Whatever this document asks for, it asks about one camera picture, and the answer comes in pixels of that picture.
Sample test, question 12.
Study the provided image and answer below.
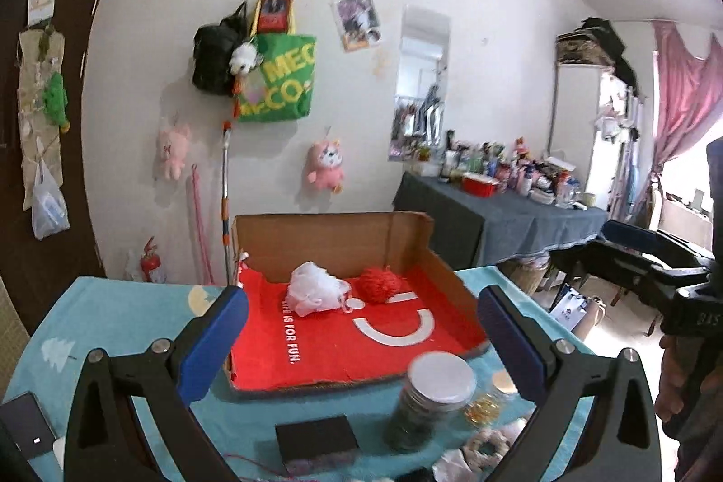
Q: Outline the cream lace scrunchie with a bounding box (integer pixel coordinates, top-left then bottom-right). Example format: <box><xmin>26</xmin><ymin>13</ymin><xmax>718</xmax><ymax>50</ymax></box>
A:
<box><xmin>462</xmin><ymin>427</ymin><xmax>513</xmax><ymax>472</ymax></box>

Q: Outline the sheer white organza scrunchie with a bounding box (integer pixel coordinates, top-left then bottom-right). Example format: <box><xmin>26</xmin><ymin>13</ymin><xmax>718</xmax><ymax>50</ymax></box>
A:
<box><xmin>432</xmin><ymin>449</ymin><xmax>480</xmax><ymax>482</ymax></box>

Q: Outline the white mesh bath pouf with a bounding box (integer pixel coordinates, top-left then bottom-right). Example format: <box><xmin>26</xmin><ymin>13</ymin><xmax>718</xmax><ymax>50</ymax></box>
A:
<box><xmin>284</xmin><ymin>262</ymin><xmax>352</xmax><ymax>317</ymax></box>

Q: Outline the red mesh bath pouf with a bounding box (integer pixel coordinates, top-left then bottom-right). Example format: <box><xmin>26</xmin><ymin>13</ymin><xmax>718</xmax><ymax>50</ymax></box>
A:
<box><xmin>355</xmin><ymin>267</ymin><xmax>408</xmax><ymax>304</ymax></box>

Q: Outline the person's right hand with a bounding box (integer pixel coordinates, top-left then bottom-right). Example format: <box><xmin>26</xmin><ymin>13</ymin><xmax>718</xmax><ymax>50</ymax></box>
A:
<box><xmin>654</xmin><ymin>335</ymin><xmax>722</xmax><ymax>443</ymax></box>

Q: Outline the small jar of gold capsules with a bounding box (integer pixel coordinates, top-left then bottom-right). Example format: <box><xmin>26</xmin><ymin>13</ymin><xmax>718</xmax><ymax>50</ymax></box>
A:
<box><xmin>465</xmin><ymin>370</ymin><xmax>517</xmax><ymax>428</ymax></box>

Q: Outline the wicker basket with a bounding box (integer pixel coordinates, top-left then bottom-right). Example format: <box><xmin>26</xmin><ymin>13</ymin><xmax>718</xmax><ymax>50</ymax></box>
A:
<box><xmin>508</xmin><ymin>258</ymin><xmax>549</xmax><ymax>295</ymax></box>

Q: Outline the red fire extinguisher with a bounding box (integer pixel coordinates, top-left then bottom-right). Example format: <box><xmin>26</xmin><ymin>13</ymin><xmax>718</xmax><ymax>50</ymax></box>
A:
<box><xmin>140</xmin><ymin>237</ymin><xmax>167</xmax><ymax>284</ymax></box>

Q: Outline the tall jar of tea leaves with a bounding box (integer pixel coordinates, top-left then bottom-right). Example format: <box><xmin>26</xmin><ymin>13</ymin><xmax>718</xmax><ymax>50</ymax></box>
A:
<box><xmin>384</xmin><ymin>351</ymin><xmax>477</xmax><ymax>453</ymax></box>

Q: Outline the white power bank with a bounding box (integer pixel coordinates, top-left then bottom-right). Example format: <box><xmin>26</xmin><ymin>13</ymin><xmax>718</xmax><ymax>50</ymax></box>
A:
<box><xmin>52</xmin><ymin>437</ymin><xmax>66</xmax><ymax>470</ymax></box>

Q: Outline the white wardrobe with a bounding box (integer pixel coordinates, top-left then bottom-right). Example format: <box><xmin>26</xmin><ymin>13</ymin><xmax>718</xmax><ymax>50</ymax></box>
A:
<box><xmin>547</xmin><ymin>62</ymin><xmax>638</xmax><ymax>219</ymax></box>

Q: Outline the pink stick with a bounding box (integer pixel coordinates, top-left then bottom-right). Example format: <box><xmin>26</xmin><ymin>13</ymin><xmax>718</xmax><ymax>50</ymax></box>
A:
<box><xmin>191</xmin><ymin>164</ymin><xmax>216</xmax><ymax>285</ymax></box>

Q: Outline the black colourful tin box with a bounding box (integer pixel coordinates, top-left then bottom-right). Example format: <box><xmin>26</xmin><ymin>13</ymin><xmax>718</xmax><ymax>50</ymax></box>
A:
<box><xmin>274</xmin><ymin>415</ymin><xmax>360</xmax><ymax>477</ymax></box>

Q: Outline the smartphone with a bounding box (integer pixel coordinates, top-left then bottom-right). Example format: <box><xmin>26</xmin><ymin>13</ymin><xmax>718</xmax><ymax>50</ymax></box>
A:
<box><xmin>0</xmin><ymin>392</ymin><xmax>56</xmax><ymax>460</ymax></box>

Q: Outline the pink curtain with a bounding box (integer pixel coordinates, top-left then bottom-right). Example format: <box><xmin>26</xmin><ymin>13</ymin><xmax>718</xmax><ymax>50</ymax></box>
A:
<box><xmin>634</xmin><ymin>21</ymin><xmax>722</xmax><ymax>214</ymax></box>

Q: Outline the teal fleece table blanket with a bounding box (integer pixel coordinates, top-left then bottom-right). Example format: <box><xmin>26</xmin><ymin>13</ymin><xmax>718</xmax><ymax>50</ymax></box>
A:
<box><xmin>0</xmin><ymin>263</ymin><xmax>601</xmax><ymax>482</ymax></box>

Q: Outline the side table with grey cloth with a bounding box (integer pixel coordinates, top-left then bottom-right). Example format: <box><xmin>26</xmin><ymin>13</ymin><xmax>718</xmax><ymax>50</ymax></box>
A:
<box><xmin>394</xmin><ymin>173</ymin><xmax>608</xmax><ymax>270</ymax></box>

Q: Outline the cardboard box with red liner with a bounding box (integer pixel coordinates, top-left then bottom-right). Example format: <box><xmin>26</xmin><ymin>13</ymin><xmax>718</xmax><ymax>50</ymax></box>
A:
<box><xmin>224</xmin><ymin>211</ymin><xmax>488</xmax><ymax>396</ymax></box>

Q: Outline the dark brown door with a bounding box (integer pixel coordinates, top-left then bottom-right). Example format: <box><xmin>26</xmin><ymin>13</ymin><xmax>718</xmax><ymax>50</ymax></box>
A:
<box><xmin>1</xmin><ymin>0</ymin><xmax>104</xmax><ymax>332</ymax></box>

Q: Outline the red basin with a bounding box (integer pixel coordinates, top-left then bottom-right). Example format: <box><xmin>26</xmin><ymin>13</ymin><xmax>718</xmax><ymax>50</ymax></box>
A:
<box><xmin>461</xmin><ymin>173</ymin><xmax>500</xmax><ymax>198</ymax></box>

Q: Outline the white plastic bag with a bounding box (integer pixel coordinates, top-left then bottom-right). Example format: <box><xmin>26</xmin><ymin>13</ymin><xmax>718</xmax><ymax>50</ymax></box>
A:
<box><xmin>32</xmin><ymin>160</ymin><xmax>70</xmax><ymax>241</ymax></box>

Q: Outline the green plush toy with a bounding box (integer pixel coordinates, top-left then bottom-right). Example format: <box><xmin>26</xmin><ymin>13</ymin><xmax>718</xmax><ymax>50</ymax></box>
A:
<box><xmin>43</xmin><ymin>72</ymin><xmax>70</xmax><ymax>133</ymax></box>

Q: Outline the green tote bag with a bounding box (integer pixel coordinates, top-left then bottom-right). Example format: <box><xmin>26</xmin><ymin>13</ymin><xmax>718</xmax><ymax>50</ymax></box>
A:
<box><xmin>233</xmin><ymin>0</ymin><xmax>317</xmax><ymax>122</ymax></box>

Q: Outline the small white plush dog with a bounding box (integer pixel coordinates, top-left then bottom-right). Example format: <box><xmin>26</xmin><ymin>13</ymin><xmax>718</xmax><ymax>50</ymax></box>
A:
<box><xmin>229</xmin><ymin>42</ymin><xmax>263</xmax><ymax>77</ymax></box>

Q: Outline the hanging fabric organizer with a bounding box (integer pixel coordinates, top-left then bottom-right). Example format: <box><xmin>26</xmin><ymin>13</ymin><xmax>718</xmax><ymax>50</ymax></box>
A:
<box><xmin>17</xmin><ymin>29</ymin><xmax>65</xmax><ymax>211</ymax></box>

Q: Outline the red framed picture in bag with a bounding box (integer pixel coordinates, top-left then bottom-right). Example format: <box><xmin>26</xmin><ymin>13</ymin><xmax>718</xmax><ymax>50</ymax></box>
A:
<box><xmin>256</xmin><ymin>0</ymin><xmax>293</xmax><ymax>33</ymax></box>

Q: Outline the pink bunny plush on wall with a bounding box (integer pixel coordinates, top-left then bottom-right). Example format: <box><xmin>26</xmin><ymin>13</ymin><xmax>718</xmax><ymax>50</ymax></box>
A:
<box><xmin>155</xmin><ymin>120</ymin><xmax>191</xmax><ymax>181</ymax></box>

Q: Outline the mop handle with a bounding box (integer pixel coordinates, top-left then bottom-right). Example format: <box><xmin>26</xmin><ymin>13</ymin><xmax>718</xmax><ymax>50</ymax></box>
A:
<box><xmin>221</xmin><ymin>121</ymin><xmax>233</xmax><ymax>285</ymax></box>

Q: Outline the wall mirror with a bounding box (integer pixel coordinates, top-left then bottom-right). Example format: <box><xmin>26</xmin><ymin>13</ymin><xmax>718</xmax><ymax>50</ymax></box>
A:
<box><xmin>389</xmin><ymin>5</ymin><xmax>451</xmax><ymax>161</ymax></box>

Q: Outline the pink cat plush on wall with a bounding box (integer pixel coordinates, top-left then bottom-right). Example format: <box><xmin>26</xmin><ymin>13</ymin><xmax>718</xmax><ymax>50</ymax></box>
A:
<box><xmin>306</xmin><ymin>140</ymin><xmax>344</xmax><ymax>193</ymax></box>

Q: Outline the black backpack on wall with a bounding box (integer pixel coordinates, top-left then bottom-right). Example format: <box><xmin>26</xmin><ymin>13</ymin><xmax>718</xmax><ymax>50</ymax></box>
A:
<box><xmin>191</xmin><ymin>1</ymin><xmax>249</xmax><ymax>97</ymax></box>

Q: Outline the photo poster on wall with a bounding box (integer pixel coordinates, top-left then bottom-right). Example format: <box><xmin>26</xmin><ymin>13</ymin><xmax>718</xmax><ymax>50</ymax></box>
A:
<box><xmin>331</xmin><ymin>0</ymin><xmax>381</xmax><ymax>52</ymax></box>

